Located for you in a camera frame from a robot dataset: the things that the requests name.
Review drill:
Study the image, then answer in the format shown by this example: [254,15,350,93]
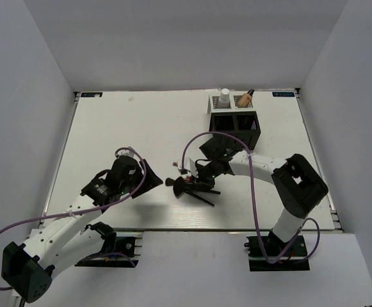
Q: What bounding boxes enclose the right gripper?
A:
[190,160,220,192]

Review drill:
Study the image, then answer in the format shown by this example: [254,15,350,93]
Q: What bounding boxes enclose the white jar cap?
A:
[220,88,230,101]

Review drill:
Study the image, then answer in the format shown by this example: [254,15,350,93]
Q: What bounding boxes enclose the foundation bottle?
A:
[236,89,255,108]

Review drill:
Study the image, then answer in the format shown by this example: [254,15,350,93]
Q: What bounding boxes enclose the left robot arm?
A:
[1,155,163,303]

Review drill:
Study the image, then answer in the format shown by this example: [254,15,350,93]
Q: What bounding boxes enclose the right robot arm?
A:
[188,136,328,255]

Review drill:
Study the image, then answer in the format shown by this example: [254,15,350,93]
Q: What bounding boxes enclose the black fan makeup brush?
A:
[173,179,215,207]

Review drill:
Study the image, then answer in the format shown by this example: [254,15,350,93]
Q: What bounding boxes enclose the black round makeup brush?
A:
[165,177,186,187]

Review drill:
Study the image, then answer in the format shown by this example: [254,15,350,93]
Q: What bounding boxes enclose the black metal organizer rack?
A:
[209,111,261,150]

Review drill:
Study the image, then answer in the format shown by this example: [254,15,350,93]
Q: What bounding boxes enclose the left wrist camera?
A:
[115,147,134,158]

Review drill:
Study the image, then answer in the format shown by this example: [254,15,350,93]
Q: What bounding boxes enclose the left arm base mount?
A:
[75,232,143,268]

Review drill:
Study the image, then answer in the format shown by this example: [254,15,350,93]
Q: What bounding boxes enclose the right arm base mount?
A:
[241,235,311,272]

